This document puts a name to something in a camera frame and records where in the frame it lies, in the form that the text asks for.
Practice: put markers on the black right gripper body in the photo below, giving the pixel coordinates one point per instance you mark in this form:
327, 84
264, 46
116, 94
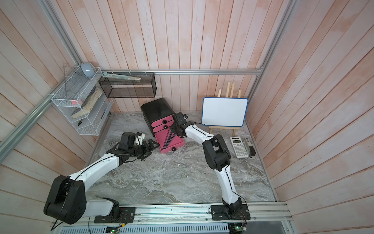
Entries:
175, 128

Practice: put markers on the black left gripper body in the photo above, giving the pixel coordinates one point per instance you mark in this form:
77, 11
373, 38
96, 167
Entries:
140, 150

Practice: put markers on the pink bottom drawer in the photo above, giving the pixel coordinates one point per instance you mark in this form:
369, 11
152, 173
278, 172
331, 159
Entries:
176, 143

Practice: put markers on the black drawer cabinet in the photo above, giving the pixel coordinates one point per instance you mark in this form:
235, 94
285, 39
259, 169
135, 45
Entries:
156, 110

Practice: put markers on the black pencil bundle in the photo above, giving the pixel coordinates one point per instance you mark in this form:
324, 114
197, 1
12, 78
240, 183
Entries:
170, 139

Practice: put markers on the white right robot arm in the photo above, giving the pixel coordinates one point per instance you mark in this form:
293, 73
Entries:
217, 157

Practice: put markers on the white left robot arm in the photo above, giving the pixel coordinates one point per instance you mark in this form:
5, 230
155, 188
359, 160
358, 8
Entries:
67, 197

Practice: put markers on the wooden easel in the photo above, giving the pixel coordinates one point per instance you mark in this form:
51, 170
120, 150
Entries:
229, 94

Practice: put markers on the book on shelf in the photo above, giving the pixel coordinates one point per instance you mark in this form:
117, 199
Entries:
88, 104

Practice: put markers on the white calculator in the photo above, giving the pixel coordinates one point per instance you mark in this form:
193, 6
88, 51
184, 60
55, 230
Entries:
239, 148

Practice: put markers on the paper on black basket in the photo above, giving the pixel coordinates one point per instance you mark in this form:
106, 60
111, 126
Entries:
118, 77

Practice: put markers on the black stapler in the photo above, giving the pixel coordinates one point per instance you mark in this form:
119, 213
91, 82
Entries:
249, 147

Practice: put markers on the grey computer mouse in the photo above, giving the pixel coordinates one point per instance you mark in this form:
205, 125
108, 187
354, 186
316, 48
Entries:
88, 69

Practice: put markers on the white board with blue frame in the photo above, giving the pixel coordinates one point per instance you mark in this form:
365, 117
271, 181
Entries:
224, 111

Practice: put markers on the black wire mesh basket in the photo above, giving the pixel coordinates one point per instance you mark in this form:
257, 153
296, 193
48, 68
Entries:
146, 88

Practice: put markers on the white wire mesh shelf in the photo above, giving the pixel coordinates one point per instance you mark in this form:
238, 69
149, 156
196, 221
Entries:
77, 86

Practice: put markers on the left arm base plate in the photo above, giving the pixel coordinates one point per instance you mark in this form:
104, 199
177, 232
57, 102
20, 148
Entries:
118, 215

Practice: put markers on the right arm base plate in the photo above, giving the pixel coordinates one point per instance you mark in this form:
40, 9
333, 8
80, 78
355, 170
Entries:
222, 212

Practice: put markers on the aluminium frame rail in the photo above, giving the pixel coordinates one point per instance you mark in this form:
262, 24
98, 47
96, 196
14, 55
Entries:
19, 132

